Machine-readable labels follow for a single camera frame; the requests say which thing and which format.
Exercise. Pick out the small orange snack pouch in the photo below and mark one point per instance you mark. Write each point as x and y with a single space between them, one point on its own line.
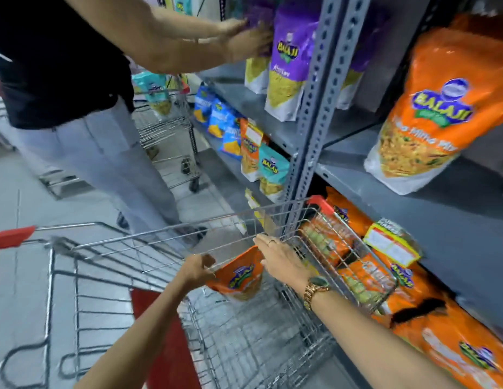
249 159

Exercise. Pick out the person's left forearm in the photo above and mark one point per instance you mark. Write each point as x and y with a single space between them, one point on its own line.
142 344

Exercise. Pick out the yellow green price tag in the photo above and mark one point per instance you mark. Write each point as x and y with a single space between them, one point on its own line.
391 245

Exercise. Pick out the person's left hand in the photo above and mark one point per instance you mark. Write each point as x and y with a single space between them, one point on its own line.
194 273

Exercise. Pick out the person's right hand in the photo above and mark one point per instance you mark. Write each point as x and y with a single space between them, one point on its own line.
286 263

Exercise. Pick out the gold wristwatch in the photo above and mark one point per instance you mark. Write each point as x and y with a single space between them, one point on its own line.
316 284

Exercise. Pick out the grey metal shelf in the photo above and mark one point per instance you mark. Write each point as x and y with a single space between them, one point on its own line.
417 214

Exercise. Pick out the person's right forearm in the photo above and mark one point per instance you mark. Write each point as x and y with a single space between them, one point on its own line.
377 344

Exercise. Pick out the white price label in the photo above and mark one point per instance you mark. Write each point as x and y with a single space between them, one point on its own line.
254 135

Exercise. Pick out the teal Balaji packet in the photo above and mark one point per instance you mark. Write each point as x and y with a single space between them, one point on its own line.
273 170

